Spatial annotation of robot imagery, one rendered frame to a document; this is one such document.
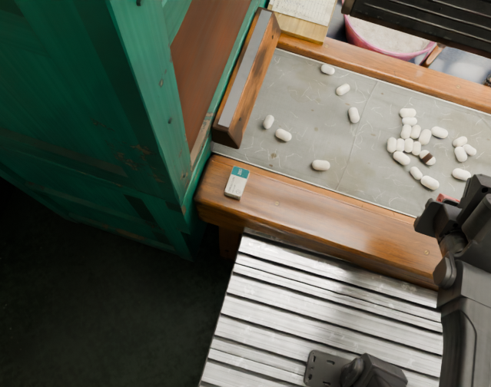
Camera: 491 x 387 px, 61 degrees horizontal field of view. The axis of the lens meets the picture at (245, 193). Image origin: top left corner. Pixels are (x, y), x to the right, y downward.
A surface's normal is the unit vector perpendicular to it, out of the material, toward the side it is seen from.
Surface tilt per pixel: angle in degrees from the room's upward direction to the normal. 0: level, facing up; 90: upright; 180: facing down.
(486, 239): 49
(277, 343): 0
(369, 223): 0
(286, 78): 0
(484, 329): 17
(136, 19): 90
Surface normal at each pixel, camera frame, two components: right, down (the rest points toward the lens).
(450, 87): 0.05, -0.29
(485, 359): 0.17, -0.54
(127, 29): 0.95, 0.31
